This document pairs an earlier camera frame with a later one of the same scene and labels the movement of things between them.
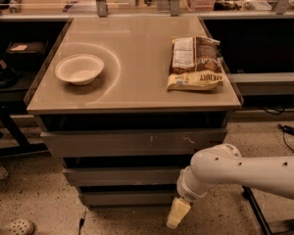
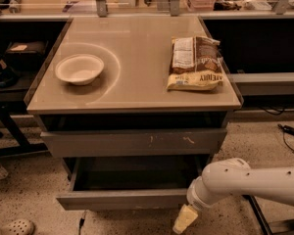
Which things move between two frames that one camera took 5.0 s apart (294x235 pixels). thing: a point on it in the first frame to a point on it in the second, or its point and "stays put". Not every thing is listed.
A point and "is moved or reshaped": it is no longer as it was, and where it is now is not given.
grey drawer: (124, 176) is moved or reshaped
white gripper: (188, 193) to (195, 202)
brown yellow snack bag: (196, 64) stays put
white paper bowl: (78, 69) stays put
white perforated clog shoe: (18, 226) stays put
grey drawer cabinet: (129, 102) stays put
